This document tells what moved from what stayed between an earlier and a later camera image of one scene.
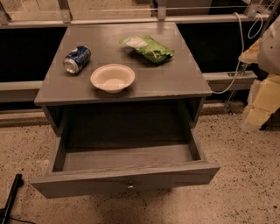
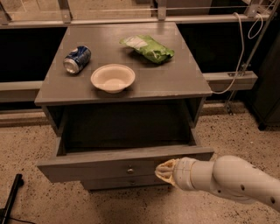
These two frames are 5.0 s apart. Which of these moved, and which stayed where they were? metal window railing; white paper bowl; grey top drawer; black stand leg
Moved: grey top drawer
Stayed: white paper bowl; metal window railing; black stand leg
